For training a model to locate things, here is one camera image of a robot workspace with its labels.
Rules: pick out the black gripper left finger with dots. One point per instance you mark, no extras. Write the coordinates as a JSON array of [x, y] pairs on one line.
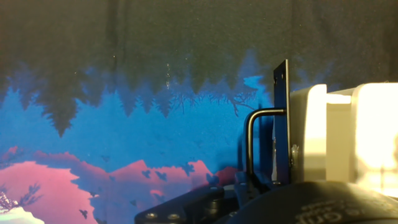
[[186, 205]]

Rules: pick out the blue forest print cloth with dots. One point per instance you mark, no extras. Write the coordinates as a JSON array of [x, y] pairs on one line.
[[124, 109]]

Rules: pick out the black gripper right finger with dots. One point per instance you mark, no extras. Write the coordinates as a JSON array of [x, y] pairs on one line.
[[245, 186]]

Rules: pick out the white plastic drawer cabinet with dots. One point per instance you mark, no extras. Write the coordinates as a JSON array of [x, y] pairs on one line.
[[376, 124]]

